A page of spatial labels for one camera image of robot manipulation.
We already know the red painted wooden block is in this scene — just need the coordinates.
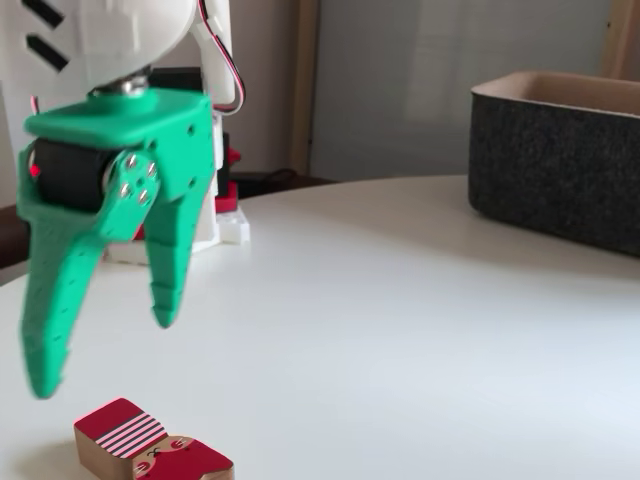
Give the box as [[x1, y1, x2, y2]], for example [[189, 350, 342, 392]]
[[73, 397, 235, 480]]

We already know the dark grey felt basket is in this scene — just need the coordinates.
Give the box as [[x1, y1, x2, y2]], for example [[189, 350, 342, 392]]
[[467, 70, 640, 259]]

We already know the black clamp with red trigger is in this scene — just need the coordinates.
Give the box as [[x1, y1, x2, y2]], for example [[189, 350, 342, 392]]
[[214, 130, 242, 215]]

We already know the red white black servo wire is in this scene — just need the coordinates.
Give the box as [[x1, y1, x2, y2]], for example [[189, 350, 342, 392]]
[[198, 0, 249, 117]]

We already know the light wooden post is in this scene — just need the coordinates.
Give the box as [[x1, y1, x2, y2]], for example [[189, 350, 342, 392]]
[[599, 0, 640, 84], [291, 0, 321, 177]]

